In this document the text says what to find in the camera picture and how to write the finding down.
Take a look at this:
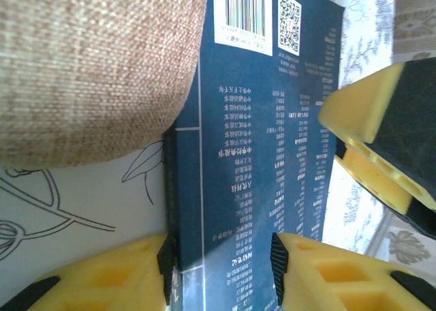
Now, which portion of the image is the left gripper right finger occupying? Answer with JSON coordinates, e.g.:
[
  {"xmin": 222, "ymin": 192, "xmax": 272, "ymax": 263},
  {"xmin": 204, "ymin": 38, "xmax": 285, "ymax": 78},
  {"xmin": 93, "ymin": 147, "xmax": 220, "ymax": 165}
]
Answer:
[{"xmin": 270, "ymin": 231, "xmax": 436, "ymax": 311}]

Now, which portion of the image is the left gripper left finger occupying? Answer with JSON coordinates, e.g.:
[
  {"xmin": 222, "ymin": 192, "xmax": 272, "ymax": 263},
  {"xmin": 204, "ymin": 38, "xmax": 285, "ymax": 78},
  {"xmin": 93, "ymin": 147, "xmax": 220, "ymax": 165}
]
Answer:
[{"xmin": 0, "ymin": 233, "xmax": 175, "ymax": 311}]

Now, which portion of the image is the blue book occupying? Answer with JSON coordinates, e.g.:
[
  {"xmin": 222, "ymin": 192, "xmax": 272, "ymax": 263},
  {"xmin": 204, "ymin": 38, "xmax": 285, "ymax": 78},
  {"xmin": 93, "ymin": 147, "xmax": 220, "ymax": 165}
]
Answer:
[{"xmin": 162, "ymin": 0, "xmax": 345, "ymax": 311}]

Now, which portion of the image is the brown cardboard tube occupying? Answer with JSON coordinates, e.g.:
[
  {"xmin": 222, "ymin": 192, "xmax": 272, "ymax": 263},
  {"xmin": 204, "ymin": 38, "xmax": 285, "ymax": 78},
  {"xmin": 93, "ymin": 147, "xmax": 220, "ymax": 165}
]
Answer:
[{"xmin": 0, "ymin": 0, "xmax": 209, "ymax": 171}]

